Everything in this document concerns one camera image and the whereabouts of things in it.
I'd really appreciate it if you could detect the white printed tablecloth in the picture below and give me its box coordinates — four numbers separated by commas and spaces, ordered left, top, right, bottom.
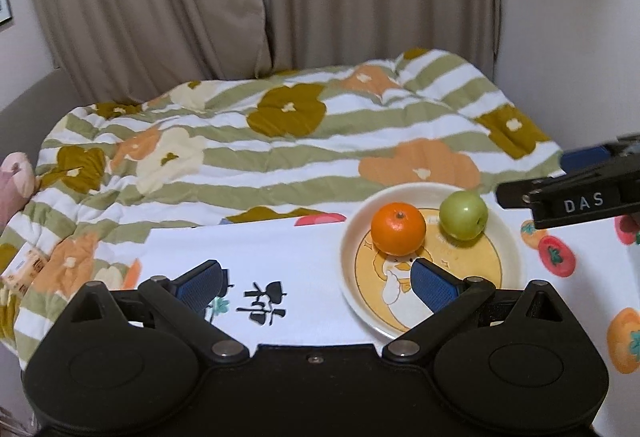
124, 183, 639, 436

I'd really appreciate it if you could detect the large green apple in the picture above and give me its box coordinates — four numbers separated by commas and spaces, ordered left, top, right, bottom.
439, 190, 488, 242

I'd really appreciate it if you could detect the pink plush toy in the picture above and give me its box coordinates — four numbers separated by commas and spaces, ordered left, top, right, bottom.
0, 152, 39, 230

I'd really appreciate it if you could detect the floral striped quilt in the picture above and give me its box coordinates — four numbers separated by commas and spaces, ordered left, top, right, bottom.
1, 48, 561, 365

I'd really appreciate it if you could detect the cream duck plate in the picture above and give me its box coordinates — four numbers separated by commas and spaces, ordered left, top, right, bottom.
339, 181, 527, 342

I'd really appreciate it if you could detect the grey headboard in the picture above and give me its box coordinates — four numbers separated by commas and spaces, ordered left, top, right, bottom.
0, 68, 85, 165

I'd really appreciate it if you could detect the orange mandarin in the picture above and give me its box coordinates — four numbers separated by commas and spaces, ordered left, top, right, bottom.
370, 202, 426, 256

